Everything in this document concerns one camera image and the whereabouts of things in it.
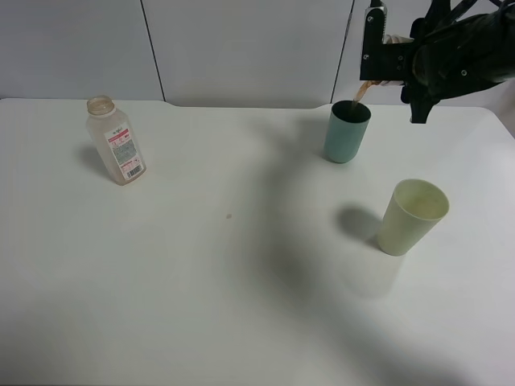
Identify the pale green plastic cup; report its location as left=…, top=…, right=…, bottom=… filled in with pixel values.
left=377, top=179, right=450, bottom=257

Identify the clear plastic drink bottle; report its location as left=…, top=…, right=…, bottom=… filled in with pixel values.
left=86, top=95, right=146, bottom=186

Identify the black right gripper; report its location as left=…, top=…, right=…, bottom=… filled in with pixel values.
left=401, top=15, right=499, bottom=124

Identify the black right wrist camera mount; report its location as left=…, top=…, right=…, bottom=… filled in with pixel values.
left=360, top=1, right=414, bottom=84

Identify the clear cup with blue sleeve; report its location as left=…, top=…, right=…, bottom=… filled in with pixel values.
left=373, top=35, right=412, bottom=86

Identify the teal plastic cup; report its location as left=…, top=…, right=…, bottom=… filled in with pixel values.
left=323, top=101, right=372, bottom=163

